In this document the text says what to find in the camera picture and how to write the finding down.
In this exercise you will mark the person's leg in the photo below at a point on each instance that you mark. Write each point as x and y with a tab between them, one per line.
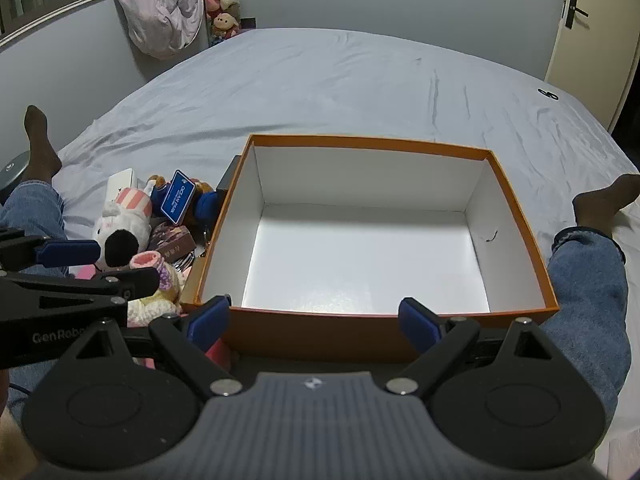
40	150
590	285

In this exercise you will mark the pink bundled duvet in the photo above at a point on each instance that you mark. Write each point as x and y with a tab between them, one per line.
155	5

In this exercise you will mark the round grey device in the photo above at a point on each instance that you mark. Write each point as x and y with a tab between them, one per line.
12	170

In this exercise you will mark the white rabbit plush striped hat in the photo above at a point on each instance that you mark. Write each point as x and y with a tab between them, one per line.
112	220

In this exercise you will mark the cream door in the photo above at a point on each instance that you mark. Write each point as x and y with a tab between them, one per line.
590	60

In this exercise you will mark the pink wallet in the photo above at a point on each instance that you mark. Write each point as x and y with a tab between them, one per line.
86	272

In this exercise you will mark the knitted plush pink hat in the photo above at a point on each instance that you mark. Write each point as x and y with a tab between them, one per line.
150	260

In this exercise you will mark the small dark thread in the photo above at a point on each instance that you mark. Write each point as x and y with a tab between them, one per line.
491	236

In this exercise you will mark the small black object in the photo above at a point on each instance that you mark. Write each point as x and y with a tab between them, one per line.
248	23

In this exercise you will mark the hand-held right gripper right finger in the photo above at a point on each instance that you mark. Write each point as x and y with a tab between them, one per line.
417	325

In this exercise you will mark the orange cardboard box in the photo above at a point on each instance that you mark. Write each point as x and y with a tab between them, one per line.
360	260

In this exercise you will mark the person's left leg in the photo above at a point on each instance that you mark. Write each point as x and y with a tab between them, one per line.
40	150

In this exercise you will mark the person's right leg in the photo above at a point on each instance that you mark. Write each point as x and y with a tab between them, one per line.
590	285

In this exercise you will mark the brown bear plush blue outfit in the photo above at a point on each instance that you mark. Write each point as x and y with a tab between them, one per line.
205	205

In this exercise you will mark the purple printed box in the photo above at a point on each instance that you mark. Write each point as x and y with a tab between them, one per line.
172	242

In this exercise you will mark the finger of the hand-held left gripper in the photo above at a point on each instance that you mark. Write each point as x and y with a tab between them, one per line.
70	252
135	282

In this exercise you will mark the white long box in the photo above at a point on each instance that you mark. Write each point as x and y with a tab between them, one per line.
120	180

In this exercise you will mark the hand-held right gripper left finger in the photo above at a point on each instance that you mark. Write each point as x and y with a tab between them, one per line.
210	320

